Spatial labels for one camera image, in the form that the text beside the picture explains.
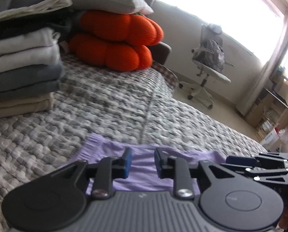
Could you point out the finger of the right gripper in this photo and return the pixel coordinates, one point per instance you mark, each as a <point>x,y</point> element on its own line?
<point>267,160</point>
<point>270,176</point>

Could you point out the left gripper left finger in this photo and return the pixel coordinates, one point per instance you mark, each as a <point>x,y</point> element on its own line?
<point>107,170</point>

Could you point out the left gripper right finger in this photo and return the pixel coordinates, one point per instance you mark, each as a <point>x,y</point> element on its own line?
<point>180,171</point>

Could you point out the purple garment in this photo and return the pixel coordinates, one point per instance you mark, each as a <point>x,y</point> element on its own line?
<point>143,176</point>

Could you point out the stack of folded clothes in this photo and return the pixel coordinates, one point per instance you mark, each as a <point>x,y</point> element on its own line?
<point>30,59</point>

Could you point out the white shopping bag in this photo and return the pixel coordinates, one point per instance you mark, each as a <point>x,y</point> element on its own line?
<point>269,140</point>

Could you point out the wooden desk shelf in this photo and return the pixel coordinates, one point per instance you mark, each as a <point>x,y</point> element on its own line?
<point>269,113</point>

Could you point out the grey curtain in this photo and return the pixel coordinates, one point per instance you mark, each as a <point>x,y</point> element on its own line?
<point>253,91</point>

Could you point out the grey checkered bed quilt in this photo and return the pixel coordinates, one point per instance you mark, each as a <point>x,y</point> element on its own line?
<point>132,107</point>

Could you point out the lower orange pumpkin cushion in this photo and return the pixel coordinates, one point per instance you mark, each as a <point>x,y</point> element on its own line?
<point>116,56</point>

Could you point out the orange pumpkin cushion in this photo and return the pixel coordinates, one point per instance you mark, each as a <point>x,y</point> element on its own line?
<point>116,56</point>
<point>133,29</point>

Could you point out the white office chair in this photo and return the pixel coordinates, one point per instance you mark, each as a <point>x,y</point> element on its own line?
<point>210,31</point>

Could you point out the backpack on chair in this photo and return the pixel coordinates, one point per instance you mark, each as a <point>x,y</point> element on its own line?
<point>214,59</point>

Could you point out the upper orange pumpkin cushion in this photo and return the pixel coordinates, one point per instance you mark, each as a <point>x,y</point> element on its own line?
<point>133,29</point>

